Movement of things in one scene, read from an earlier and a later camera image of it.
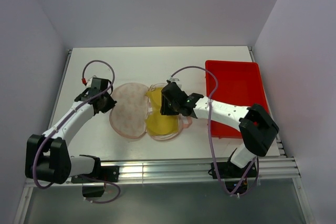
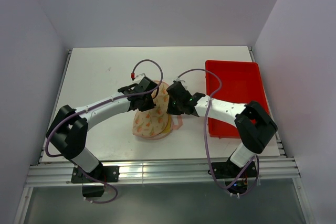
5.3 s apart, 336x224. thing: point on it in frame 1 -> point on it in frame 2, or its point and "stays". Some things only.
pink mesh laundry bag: (128, 113) -> (149, 124)
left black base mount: (108, 174) stays
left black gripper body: (108, 103) -> (148, 104)
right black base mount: (232, 174) stays
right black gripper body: (169, 108) stays
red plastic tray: (239, 83) stays
